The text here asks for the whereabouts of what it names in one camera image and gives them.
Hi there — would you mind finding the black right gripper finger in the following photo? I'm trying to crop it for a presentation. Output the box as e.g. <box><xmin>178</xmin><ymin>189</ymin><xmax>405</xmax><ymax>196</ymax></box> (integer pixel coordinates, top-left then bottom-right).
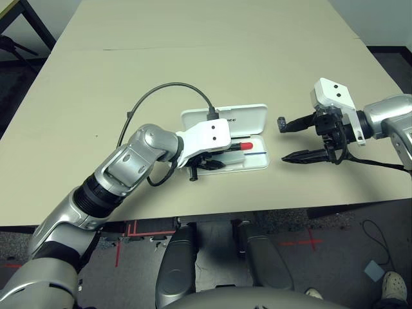
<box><xmin>285</xmin><ymin>113</ymin><xmax>318</xmax><ymax>133</ymax></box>
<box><xmin>281</xmin><ymin>148</ymin><xmax>329</xmax><ymax>164</ymax></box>

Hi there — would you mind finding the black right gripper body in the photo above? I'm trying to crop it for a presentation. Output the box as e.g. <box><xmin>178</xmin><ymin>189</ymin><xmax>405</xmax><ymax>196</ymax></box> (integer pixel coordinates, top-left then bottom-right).
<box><xmin>315</xmin><ymin>111</ymin><xmax>350</xmax><ymax>165</ymax></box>

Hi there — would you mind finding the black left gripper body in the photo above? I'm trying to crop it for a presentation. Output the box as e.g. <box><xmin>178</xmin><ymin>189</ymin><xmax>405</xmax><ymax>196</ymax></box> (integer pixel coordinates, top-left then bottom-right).
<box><xmin>188</xmin><ymin>154</ymin><xmax>213</xmax><ymax>183</ymax></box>

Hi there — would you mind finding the black marker with red cap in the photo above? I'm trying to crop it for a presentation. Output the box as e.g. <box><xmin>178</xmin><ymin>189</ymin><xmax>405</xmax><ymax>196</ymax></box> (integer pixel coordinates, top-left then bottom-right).
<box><xmin>230</xmin><ymin>141</ymin><xmax>255</xmax><ymax>152</ymax></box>

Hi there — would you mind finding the white plastic pencil case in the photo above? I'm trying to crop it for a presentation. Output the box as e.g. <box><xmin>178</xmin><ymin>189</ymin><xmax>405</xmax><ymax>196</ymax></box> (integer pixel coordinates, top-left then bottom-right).
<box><xmin>180</xmin><ymin>102</ymin><xmax>270</xmax><ymax>176</ymax></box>

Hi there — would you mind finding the dark grey robot left leg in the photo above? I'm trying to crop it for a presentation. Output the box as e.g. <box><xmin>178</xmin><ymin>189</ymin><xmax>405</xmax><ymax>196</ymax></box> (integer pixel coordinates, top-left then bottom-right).
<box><xmin>156</xmin><ymin>223</ymin><xmax>200</xmax><ymax>306</ymax></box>

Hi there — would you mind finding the dark grey robot leg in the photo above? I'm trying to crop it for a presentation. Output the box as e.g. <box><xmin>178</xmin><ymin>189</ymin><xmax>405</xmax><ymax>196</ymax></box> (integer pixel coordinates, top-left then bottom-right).
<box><xmin>156</xmin><ymin>223</ymin><xmax>200</xmax><ymax>306</ymax></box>
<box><xmin>238</xmin><ymin>221</ymin><xmax>295</xmax><ymax>292</ymax></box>

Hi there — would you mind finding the dark grey robot right leg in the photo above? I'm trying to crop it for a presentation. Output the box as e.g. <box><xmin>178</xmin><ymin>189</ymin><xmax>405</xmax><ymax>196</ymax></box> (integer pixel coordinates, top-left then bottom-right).
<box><xmin>238</xmin><ymin>221</ymin><xmax>295</xmax><ymax>292</ymax></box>

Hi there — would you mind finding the blue grey square pad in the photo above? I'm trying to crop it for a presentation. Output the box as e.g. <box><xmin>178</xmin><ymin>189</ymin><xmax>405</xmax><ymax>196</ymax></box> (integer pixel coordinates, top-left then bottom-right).
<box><xmin>364</xmin><ymin>259</ymin><xmax>386</xmax><ymax>283</ymax></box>

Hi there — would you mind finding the grey robot torso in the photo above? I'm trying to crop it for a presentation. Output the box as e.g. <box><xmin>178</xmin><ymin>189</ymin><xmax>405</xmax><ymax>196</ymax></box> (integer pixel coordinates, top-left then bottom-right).
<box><xmin>164</xmin><ymin>286</ymin><xmax>342</xmax><ymax>309</ymax></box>

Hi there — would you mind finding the black tripod rod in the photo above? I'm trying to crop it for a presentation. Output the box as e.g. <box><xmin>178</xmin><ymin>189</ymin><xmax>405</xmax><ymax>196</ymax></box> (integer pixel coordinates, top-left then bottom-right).
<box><xmin>0</xmin><ymin>35</ymin><xmax>39</xmax><ymax>57</ymax></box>

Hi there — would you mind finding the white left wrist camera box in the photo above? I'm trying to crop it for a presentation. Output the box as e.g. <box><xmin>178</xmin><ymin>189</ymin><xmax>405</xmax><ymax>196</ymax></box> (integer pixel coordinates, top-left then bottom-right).
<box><xmin>175</xmin><ymin>118</ymin><xmax>232</xmax><ymax>170</ymax></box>

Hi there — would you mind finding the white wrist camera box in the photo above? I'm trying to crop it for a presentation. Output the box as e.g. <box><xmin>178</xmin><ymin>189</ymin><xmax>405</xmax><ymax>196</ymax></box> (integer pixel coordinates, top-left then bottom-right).
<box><xmin>310</xmin><ymin>77</ymin><xmax>366</xmax><ymax>145</ymax></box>
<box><xmin>175</xmin><ymin>118</ymin><xmax>232</xmax><ymax>170</ymax></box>

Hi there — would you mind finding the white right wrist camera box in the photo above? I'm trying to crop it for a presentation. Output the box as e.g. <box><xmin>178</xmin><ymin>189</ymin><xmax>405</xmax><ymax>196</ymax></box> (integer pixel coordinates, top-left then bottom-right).
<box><xmin>310</xmin><ymin>77</ymin><xmax>366</xmax><ymax>145</ymax></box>

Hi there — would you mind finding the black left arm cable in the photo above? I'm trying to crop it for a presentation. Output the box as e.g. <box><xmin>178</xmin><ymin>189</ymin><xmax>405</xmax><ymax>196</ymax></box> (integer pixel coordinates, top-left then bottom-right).
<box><xmin>117</xmin><ymin>82</ymin><xmax>221</xmax><ymax>187</ymax></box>

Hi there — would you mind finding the thin black floor cable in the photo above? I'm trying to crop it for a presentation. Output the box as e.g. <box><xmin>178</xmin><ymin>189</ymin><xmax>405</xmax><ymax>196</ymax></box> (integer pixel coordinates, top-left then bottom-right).
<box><xmin>360</xmin><ymin>218</ymin><xmax>397</xmax><ymax>268</ymax></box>

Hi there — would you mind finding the black metal table frame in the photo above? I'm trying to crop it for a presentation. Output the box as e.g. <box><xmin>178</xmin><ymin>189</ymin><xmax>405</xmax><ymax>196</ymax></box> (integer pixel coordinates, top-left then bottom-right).
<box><xmin>0</xmin><ymin>0</ymin><xmax>57</xmax><ymax>52</ymax></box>

